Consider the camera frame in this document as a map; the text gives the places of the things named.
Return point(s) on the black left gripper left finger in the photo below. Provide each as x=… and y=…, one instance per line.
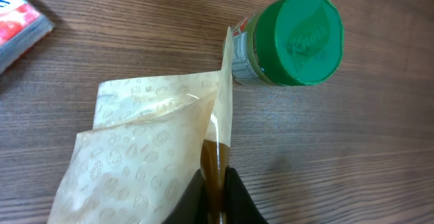
x=190, y=208

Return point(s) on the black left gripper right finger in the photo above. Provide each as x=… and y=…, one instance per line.
x=240, y=208

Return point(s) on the beige nut snack pouch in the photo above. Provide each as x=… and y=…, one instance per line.
x=144, y=146

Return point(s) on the green lid jar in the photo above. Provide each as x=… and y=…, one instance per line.
x=289, y=43

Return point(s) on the red tissue pack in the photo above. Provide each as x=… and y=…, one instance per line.
x=22, y=26

